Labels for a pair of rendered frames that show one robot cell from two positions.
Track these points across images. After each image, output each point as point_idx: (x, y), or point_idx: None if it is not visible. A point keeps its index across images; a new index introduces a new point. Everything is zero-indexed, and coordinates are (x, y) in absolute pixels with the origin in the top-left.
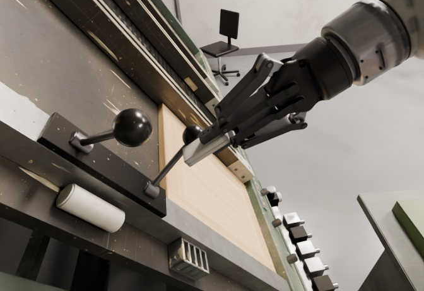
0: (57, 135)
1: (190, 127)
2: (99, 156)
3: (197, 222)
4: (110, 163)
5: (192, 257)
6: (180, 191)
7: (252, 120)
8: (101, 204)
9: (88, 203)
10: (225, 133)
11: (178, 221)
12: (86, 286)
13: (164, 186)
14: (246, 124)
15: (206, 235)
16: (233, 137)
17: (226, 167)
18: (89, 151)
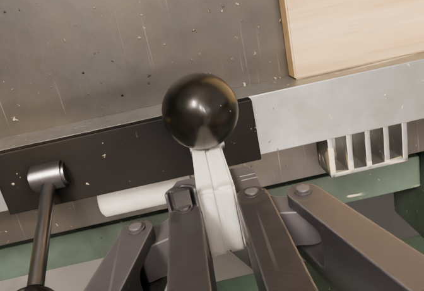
0: (20, 194)
1: (163, 118)
2: (89, 167)
3: (375, 81)
4: (112, 160)
5: (362, 148)
6: None
7: (261, 290)
8: (146, 199)
9: (129, 209)
10: (218, 237)
11: (305, 129)
12: None
13: (284, 7)
14: (255, 269)
15: (403, 97)
16: (247, 252)
17: None
18: (71, 173)
